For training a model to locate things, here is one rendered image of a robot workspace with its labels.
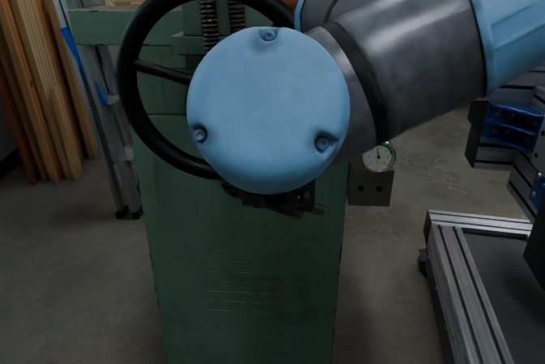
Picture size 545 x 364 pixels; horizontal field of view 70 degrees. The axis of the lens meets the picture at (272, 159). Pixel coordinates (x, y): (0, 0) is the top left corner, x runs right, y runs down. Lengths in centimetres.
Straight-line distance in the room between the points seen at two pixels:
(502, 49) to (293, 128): 11
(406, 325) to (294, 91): 121
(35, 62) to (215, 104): 199
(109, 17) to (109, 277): 99
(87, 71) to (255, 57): 147
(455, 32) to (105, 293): 138
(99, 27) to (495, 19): 68
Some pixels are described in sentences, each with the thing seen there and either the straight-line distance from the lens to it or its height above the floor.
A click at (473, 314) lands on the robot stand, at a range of 111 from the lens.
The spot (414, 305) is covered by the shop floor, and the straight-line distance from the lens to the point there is 142.
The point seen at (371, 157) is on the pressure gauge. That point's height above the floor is 66.
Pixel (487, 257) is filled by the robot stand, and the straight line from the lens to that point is 134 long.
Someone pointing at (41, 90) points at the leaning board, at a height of 47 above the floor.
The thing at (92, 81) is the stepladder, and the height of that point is 60.
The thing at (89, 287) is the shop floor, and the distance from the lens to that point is 153.
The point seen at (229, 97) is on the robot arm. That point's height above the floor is 90.
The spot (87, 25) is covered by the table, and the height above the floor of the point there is 87.
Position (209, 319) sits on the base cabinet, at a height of 18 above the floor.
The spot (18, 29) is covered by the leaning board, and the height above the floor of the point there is 75.
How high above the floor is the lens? 95
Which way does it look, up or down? 25 degrees down
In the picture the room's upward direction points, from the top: straight up
